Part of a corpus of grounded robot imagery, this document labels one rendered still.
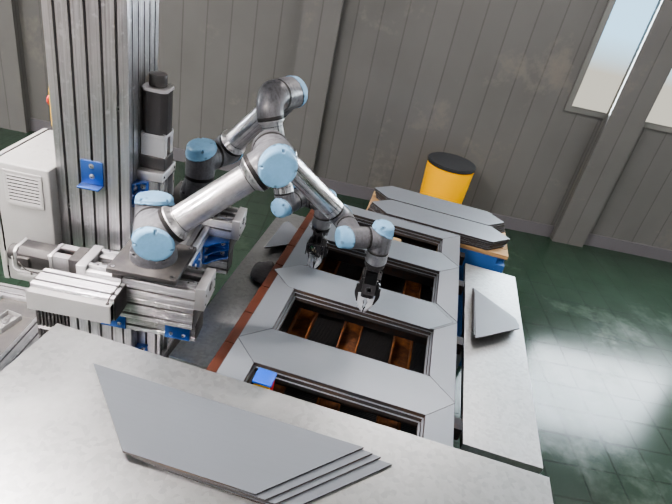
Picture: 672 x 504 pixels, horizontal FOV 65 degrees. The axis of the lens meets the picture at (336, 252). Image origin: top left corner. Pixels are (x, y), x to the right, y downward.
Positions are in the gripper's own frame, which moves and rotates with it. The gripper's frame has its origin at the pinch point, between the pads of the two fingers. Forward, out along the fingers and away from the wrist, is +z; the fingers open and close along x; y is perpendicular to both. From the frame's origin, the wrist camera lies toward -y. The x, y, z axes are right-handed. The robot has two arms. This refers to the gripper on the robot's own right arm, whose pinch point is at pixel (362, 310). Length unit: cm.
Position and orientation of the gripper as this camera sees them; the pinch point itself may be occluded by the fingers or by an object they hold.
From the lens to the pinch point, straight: 192.4
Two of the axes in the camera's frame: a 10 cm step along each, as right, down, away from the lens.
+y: 2.0, -4.8, 8.6
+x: -9.6, -2.5, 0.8
